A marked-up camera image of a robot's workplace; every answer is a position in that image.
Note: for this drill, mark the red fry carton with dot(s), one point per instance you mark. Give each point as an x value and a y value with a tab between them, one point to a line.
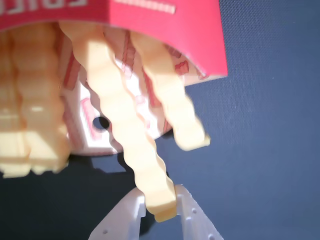
175	27

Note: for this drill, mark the dark textured table mat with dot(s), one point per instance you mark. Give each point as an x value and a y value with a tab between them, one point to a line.
262	150

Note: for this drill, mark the long crinkle-cut toy fry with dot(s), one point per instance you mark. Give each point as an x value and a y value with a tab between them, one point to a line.
130	135

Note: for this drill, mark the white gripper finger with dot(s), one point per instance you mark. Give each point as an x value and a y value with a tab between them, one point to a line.
195	220
122	220

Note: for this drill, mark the short crinkle-cut toy fry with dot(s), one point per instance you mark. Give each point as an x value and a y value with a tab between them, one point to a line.
175	100

